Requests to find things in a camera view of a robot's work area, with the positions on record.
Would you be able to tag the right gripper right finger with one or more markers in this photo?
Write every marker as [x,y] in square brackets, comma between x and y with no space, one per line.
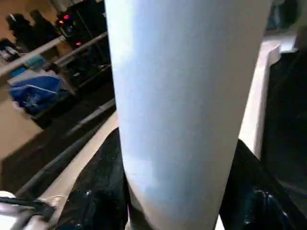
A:
[264,206]

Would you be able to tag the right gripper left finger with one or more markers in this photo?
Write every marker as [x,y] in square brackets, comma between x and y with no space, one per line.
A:
[96,201]

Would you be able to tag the white plastic table top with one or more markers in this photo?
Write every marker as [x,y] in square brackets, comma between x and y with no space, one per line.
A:
[256,96]

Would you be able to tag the white plastic table leg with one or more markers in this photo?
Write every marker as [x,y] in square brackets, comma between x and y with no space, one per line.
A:
[182,96]

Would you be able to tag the black work mat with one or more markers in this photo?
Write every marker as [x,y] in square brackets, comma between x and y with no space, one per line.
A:
[288,120]

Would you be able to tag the blue fabric bag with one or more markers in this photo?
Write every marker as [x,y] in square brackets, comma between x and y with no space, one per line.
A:
[36,93]

